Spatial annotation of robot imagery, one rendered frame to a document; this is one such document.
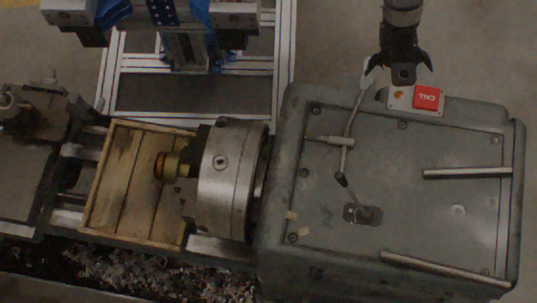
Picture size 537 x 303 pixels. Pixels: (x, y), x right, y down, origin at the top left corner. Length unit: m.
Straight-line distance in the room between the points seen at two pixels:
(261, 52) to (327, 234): 1.52
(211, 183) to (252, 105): 1.22
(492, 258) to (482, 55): 1.82
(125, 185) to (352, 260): 0.78
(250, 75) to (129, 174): 1.01
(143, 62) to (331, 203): 1.57
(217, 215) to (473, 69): 1.88
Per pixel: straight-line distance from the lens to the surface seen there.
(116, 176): 1.91
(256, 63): 2.76
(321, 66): 3.01
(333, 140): 1.47
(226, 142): 1.51
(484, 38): 3.22
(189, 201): 1.60
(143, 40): 2.91
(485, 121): 1.58
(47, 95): 1.99
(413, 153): 1.50
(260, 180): 1.53
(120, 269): 2.15
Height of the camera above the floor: 2.63
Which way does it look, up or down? 69 degrees down
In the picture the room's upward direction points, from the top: 5 degrees counter-clockwise
